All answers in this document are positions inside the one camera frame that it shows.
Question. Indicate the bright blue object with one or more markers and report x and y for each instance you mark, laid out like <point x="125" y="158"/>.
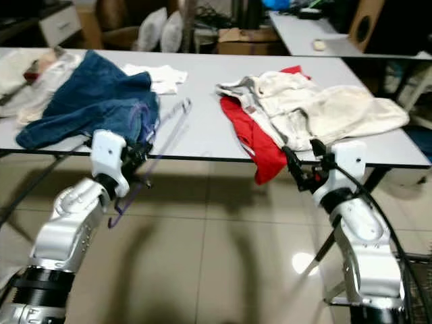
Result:
<point x="277" y="4"/>

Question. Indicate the small cream object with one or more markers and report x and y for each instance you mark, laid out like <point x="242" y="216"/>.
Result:
<point x="319" y="44"/>

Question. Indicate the purple plastic hanger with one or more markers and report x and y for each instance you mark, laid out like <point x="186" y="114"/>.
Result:
<point x="171" y="133"/>

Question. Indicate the brown cardboard box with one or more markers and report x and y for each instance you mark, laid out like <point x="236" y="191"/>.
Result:
<point x="246" y="42"/>

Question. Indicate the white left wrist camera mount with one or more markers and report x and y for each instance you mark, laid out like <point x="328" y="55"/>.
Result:
<point x="108" y="158"/>

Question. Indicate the white pillow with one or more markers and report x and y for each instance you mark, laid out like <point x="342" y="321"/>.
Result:
<point x="152" y="30"/>
<point x="173" y="32"/>

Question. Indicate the beige denim jacket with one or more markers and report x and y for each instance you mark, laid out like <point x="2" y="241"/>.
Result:
<point x="317" y="108"/>

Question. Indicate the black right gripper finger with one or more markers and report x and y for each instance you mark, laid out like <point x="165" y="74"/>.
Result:
<point x="320" y="151"/>
<point x="294" y="167"/>

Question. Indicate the brown chair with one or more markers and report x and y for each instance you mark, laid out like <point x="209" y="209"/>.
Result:
<point x="115" y="17"/>

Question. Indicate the blue jeans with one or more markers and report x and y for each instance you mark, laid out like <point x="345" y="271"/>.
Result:
<point x="101" y="101"/>

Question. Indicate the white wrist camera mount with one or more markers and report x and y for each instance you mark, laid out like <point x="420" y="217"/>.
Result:
<point x="108" y="158"/>
<point x="351" y="165"/>

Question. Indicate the white drawer cabinet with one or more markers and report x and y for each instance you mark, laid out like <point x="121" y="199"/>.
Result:
<point x="59" y="25"/>

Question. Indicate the cream garment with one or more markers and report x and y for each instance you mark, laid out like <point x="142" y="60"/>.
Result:
<point x="40" y="101"/>

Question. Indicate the black desk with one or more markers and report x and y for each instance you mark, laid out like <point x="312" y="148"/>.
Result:
<point x="17" y="30"/>

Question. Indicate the wooden speaker box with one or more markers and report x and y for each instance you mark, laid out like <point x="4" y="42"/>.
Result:
<point x="374" y="13"/>

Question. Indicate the small white shirt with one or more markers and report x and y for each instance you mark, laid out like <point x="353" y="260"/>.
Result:
<point x="162" y="77"/>

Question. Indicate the red shirt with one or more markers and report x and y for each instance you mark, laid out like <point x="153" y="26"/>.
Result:
<point x="266" y="158"/>

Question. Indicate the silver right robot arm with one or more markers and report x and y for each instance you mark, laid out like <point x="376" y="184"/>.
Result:
<point x="368" y="236"/>

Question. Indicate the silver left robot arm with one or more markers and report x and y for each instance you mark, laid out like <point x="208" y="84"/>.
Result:
<point x="71" y="226"/>

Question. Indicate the black table leg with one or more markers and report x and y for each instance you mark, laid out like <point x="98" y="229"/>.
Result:
<point x="327" y="246"/>

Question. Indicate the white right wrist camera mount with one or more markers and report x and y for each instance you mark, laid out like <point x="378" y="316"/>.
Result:
<point x="351" y="165"/>

